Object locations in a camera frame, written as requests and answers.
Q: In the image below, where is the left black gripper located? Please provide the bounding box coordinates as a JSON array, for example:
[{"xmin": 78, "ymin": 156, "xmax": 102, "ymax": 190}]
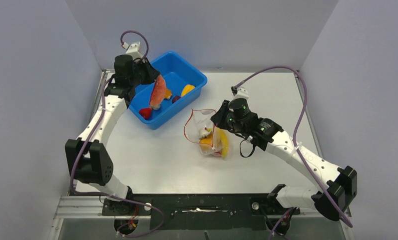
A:
[{"xmin": 129, "ymin": 57, "xmax": 159, "ymax": 88}]

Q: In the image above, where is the red toy watermelon slice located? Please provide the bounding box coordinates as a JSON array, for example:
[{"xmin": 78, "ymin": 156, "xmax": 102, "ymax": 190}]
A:
[{"xmin": 149, "ymin": 75, "xmax": 167, "ymax": 110}]

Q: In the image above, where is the yellow toy banana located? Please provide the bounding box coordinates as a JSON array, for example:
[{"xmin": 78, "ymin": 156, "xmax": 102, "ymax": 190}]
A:
[{"xmin": 217, "ymin": 128, "xmax": 229, "ymax": 159}]

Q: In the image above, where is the clear zip bag orange zipper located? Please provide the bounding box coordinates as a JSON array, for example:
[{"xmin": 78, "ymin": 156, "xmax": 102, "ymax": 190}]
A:
[{"xmin": 183, "ymin": 108, "xmax": 230, "ymax": 159}]

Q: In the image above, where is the white toy mushroom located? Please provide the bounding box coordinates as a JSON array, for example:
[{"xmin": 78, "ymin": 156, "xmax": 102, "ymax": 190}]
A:
[{"xmin": 198, "ymin": 127, "xmax": 213, "ymax": 140}]

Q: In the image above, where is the orange toy mango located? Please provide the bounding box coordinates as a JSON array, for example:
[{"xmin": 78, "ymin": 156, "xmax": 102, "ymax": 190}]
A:
[{"xmin": 199, "ymin": 137, "xmax": 215, "ymax": 155}]

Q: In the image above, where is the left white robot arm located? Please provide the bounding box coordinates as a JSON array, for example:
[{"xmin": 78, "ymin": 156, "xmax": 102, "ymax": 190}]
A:
[{"xmin": 64, "ymin": 54, "xmax": 160, "ymax": 203}]

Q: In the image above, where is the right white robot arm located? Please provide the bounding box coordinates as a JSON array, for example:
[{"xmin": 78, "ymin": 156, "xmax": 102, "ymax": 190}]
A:
[{"xmin": 211, "ymin": 98, "xmax": 358, "ymax": 221}]

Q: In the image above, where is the red toy wax apple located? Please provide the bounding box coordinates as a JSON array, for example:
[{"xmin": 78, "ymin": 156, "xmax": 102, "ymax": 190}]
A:
[{"xmin": 138, "ymin": 107, "xmax": 153, "ymax": 120}]

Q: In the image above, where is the dark purple toy fruit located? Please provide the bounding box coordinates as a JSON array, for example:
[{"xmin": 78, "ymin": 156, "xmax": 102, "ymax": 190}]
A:
[{"xmin": 171, "ymin": 95, "xmax": 181, "ymax": 104}]

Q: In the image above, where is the blue plastic bin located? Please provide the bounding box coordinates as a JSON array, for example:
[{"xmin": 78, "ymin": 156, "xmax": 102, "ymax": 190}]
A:
[{"xmin": 129, "ymin": 51, "xmax": 207, "ymax": 130}]

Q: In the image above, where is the yellow toy pepper slice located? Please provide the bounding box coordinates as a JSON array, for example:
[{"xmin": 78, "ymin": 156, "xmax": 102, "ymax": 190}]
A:
[{"xmin": 180, "ymin": 84, "xmax": 195, "ymax": 97}]

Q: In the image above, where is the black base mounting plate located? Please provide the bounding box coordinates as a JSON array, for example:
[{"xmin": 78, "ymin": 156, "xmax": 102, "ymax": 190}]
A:
[{"xmin": 101, "ymin": 193, "xmax": 287, "ymax": 234}]

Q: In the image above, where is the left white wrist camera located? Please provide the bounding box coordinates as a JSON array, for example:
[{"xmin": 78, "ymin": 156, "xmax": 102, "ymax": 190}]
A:
[{"xmin": 122, "ymin": 41, "xmax": 143, "ymax": 59}]

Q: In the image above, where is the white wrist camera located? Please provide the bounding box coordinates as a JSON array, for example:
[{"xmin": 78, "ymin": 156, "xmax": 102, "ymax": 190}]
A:
[
  {"xmin": 231, "ymin": 86, "xmax": 249, "ymax": 101},
  {"xmin": 122, "ymin": 41, "xmax": 143, "ymax": 59}
]

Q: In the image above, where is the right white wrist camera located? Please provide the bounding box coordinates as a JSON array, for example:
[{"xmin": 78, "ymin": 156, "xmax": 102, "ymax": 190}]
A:
[{"xmin": 231, "ymin": 86, "xmax": 249, "ymax": 101}]

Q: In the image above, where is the aluminium table frame rail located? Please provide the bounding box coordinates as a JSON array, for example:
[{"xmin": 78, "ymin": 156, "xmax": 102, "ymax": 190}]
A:
[{"xmin": 53, "ymin": 195, "xmax": 153, "ymax": 220}]

